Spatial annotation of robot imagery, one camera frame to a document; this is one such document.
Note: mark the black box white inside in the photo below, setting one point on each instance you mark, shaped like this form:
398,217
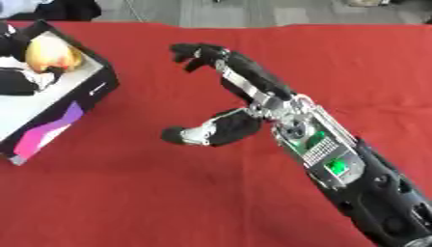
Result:
50,103

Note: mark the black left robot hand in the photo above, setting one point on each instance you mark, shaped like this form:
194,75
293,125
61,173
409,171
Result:
17,69

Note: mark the dark bag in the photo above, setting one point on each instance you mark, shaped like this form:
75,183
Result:
62,9

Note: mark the yellow toy apple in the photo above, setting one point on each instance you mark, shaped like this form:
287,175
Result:
51,55

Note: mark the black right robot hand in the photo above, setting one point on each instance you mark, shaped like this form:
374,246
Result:
253,75

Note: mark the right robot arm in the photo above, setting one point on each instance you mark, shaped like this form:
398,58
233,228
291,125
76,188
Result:
360,173

